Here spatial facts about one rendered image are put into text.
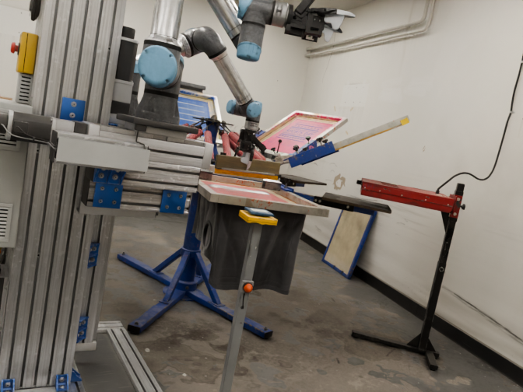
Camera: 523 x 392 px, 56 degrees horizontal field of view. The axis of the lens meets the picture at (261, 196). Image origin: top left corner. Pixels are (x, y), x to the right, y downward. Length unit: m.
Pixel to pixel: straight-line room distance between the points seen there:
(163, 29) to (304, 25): 0.43
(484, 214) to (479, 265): 0.38
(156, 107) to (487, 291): 2.92
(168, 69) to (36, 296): 0.93
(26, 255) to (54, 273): 0.12
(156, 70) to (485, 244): 3.00
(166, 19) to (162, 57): 0.12
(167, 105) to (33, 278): 0.76
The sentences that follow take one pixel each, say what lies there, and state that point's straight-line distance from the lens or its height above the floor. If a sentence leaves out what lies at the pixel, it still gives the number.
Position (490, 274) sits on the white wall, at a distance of 3.94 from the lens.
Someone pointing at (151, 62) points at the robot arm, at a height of 1.43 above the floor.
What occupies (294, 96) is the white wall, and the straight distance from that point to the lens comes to 7.32.
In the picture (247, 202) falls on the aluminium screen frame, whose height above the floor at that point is 0.97.
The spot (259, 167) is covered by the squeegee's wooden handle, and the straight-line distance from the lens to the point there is 2.65.
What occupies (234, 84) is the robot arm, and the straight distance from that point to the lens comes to 2.39.
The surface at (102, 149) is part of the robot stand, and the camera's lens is 1.51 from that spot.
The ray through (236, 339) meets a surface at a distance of 2.17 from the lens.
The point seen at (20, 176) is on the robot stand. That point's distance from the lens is 1.76.
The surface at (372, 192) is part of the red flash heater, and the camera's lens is 3.23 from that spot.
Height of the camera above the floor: 1.28
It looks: 7 degrees down
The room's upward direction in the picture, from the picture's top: 11 degrees clockwise
